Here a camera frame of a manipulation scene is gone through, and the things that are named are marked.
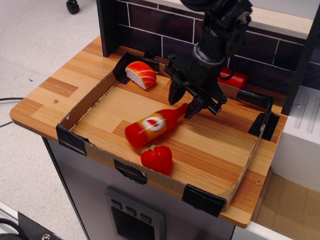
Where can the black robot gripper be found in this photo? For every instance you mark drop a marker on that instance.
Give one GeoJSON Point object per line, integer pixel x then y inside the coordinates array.
{"type": "Point", "coordinates": [198, 77]}

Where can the red hot sauce bottle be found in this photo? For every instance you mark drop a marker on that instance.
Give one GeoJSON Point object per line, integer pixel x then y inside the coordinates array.
{"type": "Point", "coordinates": [154, 125]}

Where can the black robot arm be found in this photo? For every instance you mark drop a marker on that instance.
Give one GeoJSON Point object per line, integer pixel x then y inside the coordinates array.
{"type": "Point", "coordinates": [224, 35]}

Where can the red ketchup bottle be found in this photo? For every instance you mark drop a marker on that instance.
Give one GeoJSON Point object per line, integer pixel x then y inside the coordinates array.
{"type": "Point", "coordinates": [233, 78]}

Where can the cardboard fence with black tape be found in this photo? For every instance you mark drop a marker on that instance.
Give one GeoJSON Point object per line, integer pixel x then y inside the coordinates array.
{"type": "Point", "coordinates": [206, 161]}

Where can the salmon sushi toy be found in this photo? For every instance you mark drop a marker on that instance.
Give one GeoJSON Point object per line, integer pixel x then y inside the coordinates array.
{"type": "Point", "coordinates": [141, 74]}

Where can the red toy strawberry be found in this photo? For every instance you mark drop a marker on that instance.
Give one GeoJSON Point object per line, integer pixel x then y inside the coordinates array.
{"type": "Point", "coordinates": [158, 158]}

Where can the white side cabinet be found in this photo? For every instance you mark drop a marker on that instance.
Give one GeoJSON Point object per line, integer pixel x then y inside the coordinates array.
{"type": "Point", "coordinates": [297, 157]}

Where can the grey control panel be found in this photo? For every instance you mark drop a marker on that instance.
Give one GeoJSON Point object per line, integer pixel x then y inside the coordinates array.
{"type": "Point", "coordinates": [133, 220]}

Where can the black caster wheel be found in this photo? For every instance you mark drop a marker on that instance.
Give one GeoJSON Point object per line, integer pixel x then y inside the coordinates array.
{"type": "Point", "coordinates": [72, 6]}

